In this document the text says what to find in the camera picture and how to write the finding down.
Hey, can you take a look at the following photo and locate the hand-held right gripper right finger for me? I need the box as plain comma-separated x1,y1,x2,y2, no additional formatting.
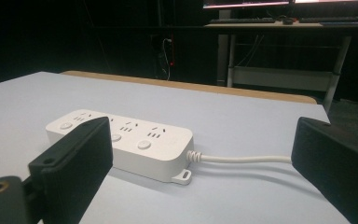
291,117,358,224

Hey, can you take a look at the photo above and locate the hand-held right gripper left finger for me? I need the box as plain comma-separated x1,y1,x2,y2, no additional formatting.
27,116,114,224

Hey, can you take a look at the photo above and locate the white power strip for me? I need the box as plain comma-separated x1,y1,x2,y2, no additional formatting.
45,108,196,186

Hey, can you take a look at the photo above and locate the black keyboard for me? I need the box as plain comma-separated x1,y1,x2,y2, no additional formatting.
297,16,358,24
209,17,277,25

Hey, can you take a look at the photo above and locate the computer monitor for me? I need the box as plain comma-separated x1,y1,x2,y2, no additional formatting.
294,0,358,5
202,0,291,9

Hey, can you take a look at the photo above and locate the white power strip cable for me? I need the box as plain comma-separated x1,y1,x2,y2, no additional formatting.
186,150,293,164

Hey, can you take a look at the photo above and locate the white metal-frame desk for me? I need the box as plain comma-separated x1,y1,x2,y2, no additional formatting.
203,21,358,114

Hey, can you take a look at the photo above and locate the white hanging cable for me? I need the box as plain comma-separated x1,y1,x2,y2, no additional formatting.
161,37,172,79

